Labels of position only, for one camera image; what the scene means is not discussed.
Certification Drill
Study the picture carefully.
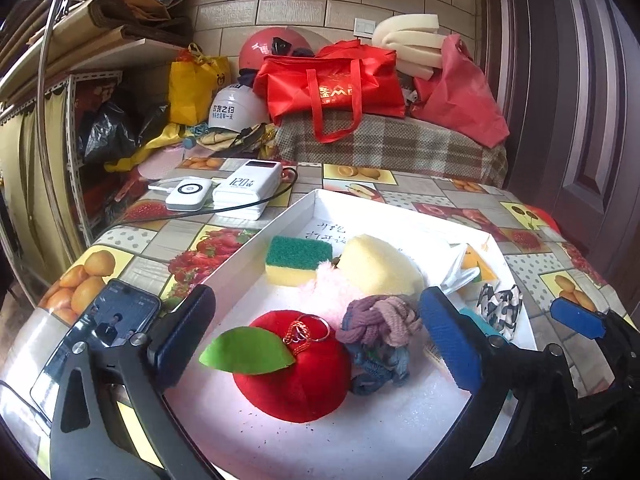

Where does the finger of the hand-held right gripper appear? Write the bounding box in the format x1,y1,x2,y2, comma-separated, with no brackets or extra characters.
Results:
550,297,640,356

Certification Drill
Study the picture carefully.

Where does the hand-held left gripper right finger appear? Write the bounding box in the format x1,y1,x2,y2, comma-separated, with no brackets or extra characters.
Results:
419,287,586,480

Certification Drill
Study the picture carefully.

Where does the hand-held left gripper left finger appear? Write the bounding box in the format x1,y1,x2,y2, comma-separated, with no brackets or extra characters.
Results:
47,284,218,480

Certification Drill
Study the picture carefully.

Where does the black white patterned cloth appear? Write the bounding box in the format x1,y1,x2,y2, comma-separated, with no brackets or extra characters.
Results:
475,284,523,343

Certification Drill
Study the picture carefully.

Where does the blue denim scrunchie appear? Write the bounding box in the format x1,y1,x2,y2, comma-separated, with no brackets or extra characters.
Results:
347,342,411,395

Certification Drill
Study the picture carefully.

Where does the knotted purple rope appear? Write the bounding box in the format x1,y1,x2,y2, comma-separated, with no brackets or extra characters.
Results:
336,295,423,348

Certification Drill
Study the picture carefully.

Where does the green yellow scouring sponge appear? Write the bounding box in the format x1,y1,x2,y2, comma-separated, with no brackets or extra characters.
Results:
462,252,500,283
265,236,333,287

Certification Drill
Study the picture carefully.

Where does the large yellow sponge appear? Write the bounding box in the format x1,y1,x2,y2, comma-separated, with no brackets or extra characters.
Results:
337,234,426,298

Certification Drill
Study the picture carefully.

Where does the red apple plush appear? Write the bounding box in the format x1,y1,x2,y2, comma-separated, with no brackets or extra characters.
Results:
199,310,353,423

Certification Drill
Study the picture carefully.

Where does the pink fluffy plush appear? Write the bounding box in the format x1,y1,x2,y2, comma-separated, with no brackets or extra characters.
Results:
300,259,361,321

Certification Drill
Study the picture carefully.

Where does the white shallow tray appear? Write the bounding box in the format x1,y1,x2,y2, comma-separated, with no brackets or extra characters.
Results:
165,189,538,480

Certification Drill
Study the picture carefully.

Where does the black smartphone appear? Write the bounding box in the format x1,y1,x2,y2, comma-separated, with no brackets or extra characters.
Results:
30,280,163,413

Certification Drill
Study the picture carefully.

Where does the fruit print tablecloth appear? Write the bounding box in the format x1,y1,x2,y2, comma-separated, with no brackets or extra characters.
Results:
0,155,626,480

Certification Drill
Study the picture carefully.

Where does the white foam sheet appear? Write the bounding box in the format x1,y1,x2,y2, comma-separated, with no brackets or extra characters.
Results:
165,370,471,480

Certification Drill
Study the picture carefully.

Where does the large white power bank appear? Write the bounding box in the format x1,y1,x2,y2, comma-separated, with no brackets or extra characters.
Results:
212,159,282,221

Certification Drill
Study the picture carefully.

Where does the pink round mat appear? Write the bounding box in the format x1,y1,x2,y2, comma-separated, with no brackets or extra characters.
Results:
135,147,191,181

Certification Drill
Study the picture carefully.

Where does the yellow plastic cloth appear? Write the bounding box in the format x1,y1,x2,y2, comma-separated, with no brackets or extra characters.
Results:
102,122,193,173

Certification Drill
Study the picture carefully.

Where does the brown panelled door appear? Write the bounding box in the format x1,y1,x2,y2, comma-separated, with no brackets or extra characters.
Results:
480,0,640,286

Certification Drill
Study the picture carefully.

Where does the plaid cloth cover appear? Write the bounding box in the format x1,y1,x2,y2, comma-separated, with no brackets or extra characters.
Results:
274,110,508,186

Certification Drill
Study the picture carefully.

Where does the white metal rack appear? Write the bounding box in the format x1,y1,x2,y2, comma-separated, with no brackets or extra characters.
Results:
60,70,123,246

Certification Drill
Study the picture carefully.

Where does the black plastic bag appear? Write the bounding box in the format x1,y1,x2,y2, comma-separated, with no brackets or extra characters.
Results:
80,100,168,163

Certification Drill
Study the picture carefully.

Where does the beige curtain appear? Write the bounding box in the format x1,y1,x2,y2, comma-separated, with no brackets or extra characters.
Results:
0,80,76,281

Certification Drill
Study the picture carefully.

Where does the white helmet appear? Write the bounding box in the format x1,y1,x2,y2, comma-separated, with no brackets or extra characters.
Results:
207,82,271,133

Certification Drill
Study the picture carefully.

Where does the pinkish red fabric bag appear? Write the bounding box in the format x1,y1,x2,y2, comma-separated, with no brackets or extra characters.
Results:
412,34,511,148

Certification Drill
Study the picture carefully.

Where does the yellow shopping bag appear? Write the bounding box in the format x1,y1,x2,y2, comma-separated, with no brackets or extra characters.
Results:
167,42,232,126

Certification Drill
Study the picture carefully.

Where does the red tote bag gold print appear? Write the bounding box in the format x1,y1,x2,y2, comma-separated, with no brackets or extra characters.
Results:
254,40,406,143

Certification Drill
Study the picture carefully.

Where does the red helmet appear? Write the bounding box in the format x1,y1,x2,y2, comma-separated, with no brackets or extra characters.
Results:
238,27,321,73

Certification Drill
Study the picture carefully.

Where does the folded white foam pad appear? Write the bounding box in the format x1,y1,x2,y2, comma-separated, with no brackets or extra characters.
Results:
371,13,446,81

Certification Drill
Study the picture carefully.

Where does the curved metal pipe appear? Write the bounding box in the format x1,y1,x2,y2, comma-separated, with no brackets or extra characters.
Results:
0,0,121,271

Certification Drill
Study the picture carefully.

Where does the stack of wooden boards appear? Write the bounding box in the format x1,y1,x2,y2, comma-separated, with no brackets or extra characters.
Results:
0,0,196,91

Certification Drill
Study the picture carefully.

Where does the brown folded cardboard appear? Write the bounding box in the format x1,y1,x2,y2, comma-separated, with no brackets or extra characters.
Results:
90,0,196,46

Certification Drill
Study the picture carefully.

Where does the small white wireless charger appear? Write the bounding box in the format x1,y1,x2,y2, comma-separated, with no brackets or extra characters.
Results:
165,178,216,212

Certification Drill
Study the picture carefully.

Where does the black cable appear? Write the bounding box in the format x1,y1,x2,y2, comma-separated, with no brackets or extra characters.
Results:
120,166,300,221

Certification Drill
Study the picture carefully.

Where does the yellow black strap bundle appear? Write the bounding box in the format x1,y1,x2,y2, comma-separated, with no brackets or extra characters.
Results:
197,122,278,158

